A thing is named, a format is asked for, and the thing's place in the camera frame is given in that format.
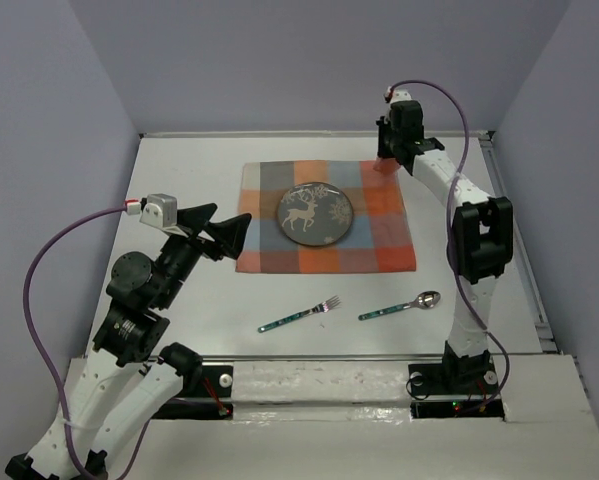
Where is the pink mug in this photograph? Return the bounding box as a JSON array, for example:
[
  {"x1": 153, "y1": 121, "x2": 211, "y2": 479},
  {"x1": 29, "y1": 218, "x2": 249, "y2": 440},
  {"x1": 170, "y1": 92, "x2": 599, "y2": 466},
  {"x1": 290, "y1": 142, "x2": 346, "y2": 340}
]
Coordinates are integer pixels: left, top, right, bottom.
[{"x1": 373, "y1": 157, "x2": 401, "y2": 175}]

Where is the grey reindeer plate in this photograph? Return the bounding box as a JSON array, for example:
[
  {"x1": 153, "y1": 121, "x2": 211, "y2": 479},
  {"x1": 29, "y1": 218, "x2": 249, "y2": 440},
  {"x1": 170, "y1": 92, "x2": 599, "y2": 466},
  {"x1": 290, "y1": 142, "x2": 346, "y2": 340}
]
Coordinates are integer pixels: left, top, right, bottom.
[{"x1": 276, "y1": 182, "x2": 354, "y2": 247}]

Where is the checkered orange blue cloth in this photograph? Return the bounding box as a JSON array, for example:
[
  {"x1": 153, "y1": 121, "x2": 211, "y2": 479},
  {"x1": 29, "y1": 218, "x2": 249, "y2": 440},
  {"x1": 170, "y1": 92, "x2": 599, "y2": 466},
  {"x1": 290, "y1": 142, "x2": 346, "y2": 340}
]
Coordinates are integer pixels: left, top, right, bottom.
[{"x1": 236, "y1": 160, "x2": 417, "y2": 274}]

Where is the fork with green handle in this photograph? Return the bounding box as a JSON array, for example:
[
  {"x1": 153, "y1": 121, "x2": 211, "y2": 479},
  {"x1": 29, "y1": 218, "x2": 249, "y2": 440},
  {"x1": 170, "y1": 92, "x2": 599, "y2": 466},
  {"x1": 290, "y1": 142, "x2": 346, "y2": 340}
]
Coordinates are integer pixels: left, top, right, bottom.
[{"x1": 257, "y1": 296, "x2": 341, "y2": 334}]

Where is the spoon with green handle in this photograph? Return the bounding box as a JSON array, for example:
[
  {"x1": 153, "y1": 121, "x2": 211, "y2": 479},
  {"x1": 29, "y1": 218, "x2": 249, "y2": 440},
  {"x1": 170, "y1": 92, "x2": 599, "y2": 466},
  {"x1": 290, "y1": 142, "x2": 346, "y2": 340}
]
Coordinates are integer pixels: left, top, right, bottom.
[{"x1": 357, "y1": 291, "x2": 441, "y2": 321}]

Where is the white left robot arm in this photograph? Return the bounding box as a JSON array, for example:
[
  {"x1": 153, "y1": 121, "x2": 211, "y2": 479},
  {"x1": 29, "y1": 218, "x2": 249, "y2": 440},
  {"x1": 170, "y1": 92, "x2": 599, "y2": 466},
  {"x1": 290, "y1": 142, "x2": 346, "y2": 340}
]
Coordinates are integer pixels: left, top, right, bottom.
[{"x1": 5, "y1": 194, "x2": 252, "y2": 479}]

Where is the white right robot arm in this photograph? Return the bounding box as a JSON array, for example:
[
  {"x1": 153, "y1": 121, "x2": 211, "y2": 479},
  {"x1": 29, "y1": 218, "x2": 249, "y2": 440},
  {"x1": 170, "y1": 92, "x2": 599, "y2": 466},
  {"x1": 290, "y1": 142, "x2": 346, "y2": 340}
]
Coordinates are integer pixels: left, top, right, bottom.
[{"x1": 377, "y1": 96, "x2": 513, "y2": 401}]

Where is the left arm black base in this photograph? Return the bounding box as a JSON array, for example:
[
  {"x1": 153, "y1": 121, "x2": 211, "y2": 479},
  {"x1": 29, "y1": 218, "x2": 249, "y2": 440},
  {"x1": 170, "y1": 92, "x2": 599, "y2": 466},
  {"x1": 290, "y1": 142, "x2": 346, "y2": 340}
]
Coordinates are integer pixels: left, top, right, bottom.
[{"x1": 153, "y1": 363, "x2": 234, "y2": 421}]

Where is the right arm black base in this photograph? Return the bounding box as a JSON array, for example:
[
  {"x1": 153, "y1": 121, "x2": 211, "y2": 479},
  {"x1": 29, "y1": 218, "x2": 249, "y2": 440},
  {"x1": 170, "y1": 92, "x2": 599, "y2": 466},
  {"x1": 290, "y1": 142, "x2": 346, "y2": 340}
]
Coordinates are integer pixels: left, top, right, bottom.
[{"x1": 406, "y1": 363, "x2": 505, "y2": 420}]

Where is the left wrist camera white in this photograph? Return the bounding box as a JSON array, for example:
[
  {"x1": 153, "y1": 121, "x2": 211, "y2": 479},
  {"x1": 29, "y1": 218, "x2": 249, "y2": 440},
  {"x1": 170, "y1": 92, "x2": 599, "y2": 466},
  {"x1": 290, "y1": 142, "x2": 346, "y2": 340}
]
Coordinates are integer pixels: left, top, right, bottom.
[{"x1": 124, "y1": 193, "x2": 188, "y2": 238}]

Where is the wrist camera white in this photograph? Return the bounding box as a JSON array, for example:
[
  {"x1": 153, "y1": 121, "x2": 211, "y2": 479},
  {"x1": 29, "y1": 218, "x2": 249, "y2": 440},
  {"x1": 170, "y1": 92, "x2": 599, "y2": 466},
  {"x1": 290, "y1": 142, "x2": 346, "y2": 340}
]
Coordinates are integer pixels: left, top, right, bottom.
[
  {"x1": 124, "y1": 193, "x2": 188, "y2": 238},
  {"x1": 384, "y1": 86, "x2": 413, "y2": 105}
]

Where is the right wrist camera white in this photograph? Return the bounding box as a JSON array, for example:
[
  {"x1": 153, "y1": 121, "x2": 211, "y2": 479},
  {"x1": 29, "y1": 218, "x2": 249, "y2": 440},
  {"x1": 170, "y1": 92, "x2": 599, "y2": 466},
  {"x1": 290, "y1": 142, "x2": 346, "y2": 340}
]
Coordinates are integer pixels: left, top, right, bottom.
[{"x1": 384, "y1": 86, "x2": 413, "y2": 105}]

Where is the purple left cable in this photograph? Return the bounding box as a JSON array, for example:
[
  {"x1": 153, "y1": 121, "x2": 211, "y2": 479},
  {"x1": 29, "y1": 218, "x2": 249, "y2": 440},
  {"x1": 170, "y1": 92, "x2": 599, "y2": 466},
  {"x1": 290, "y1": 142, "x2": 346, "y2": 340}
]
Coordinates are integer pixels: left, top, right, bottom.
[{"x1": 22, "y1": 205, "x2": 220, "y2": 479}]

